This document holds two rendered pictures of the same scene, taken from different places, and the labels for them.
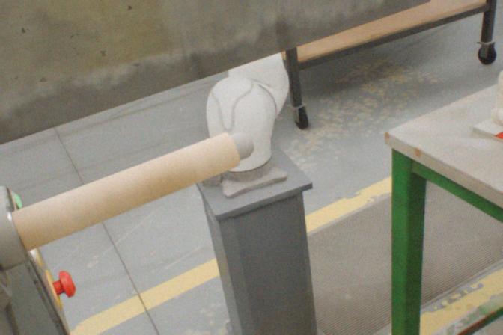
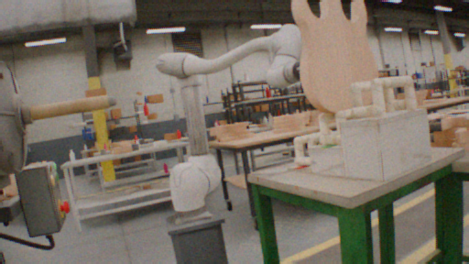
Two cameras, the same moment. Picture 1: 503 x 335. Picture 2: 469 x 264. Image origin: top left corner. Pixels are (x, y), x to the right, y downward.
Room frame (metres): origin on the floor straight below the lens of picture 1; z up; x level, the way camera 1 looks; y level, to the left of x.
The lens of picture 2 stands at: (-0.32, -0.27, 1.17)
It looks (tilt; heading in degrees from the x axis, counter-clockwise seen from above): 3 degrees down; 359
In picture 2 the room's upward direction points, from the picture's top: 9 degrees counter-clockwise
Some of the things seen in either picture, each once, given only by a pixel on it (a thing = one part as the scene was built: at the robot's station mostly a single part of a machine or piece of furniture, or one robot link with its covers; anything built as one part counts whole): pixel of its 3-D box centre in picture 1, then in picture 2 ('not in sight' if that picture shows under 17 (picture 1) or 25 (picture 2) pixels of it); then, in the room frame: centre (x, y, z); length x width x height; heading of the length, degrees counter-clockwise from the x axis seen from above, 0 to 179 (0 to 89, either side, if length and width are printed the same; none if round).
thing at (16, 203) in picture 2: not in sight; (13, 207); (0.44, 0.38, 1.02); 0.19 x 0.04 x 0.04; 23
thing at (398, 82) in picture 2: not in sight; (393, 82); (0.54, -0.76, 1.20); 0.20 x 0.03 x 0.03; 116
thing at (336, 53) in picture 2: not in sight; (339, 54); (0.73, -0.67, 1.32); 0.35 x 0.04 x 0.40; 116
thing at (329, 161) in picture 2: not in sight; (354, 153); (0.73, -0.67, 0.98); 0.27 x 0.16 x 0.09; 117
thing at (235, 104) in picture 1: (239, 119); (187, 184); (1.22, 0.00, 0.87); 0.18 x 0.16 x 0.22; 158
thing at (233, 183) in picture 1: (238, 167); (187, 213); (1.21, 0.03, 0.73); 0.22 x 0.18 x 0.06; 106
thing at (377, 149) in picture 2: not in sight; (387, 142); (0.59, -0.74, 1.02); 0.27 x 0.15 x 0.17; 117
